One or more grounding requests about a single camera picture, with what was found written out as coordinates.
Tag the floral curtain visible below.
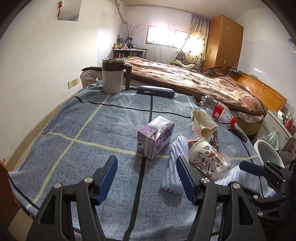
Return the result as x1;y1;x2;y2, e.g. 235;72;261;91
182;14;210;69

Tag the cluttered shelf desk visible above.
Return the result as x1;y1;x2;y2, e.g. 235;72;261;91
112;48;147;59

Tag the white foam fruit net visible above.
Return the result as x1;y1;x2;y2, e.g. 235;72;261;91
161;136;189;194

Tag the green plastic bag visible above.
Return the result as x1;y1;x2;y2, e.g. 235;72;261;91
261;131;280;151

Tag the brown white thermos mug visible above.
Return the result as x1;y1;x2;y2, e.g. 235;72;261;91
102;58;132;94

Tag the teddy bear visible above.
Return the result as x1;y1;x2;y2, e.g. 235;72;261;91
176;51;190;68

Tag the white trash bin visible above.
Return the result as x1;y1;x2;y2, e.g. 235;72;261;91
254;140;285;168

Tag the wooden headboard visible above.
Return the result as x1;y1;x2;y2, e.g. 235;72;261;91
230;72;287;112

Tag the patterned paper cup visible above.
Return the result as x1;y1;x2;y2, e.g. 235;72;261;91
189;140;230;181

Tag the red jar on nightstand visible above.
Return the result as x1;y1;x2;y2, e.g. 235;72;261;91
285;118;293;132

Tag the red hanging ornament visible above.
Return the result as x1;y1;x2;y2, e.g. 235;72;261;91
56;1;63;19

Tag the white nightstand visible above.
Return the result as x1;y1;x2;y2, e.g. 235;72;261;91
251;110;295;152

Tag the small clear plastic cup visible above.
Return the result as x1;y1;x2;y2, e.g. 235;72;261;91
220;145;237;162

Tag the dark blue glasses case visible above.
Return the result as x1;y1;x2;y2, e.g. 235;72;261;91
137;85;175;98

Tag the wooden wardrobe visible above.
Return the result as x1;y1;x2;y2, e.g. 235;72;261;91
201;15;243;75

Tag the brown snack wrapper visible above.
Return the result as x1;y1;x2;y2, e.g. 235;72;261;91
227;125;248;143
210;131;219;151

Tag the beige paper bag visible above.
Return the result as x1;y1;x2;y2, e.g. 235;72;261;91
191;109;217;139

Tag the purple milk carton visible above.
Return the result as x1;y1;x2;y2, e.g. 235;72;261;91
137;116;175;160

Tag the clear plastic cola bottle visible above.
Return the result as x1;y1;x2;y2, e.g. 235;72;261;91
200;94;236;126

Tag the blue grid tablecloth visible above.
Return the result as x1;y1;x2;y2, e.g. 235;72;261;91
7;84;276;241

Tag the bed with brown blanket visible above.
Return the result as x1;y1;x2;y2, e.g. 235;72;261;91
81;56;269;121

